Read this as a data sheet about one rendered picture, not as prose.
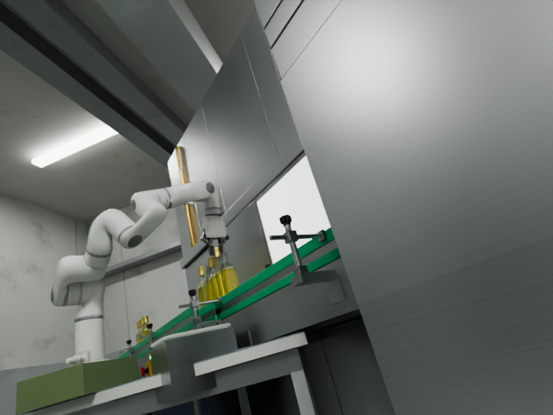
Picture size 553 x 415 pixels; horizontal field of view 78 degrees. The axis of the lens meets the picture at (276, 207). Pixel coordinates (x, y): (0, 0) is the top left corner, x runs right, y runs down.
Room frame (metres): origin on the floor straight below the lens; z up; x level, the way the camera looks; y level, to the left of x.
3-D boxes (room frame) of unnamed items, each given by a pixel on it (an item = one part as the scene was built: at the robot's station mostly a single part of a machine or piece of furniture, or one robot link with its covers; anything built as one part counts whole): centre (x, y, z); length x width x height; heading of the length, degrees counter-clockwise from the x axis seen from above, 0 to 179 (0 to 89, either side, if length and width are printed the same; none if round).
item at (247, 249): (1.36, 0.09, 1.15); 0.90 x 0.03 x 0.34; 40
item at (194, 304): (1.30, 0.38, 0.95); 0.17 x 0.03 x 0.12; 130
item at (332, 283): (0.81, -0.03, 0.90); 0.17 x 0.05 x 0.23; 130
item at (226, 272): (1.37, 0.27, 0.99); 0.06 x 0.06 x 0.21; 39
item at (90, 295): (1.24, 0.78, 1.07); 0.13 x 0.10 x 0.16; 136
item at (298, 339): (1.89, 0.65, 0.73); 1.58 x 1.52 x 0.04; 79
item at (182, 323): (1.99, 0.96, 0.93); 1.75 x 0.01 x 0.08; 40
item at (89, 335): (1.23, 0.78, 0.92); 0.16 x 0.13 x 0.15; 174
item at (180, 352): (1.17, 0.36, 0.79); 0.27 x 0.17 x 0.08; 130
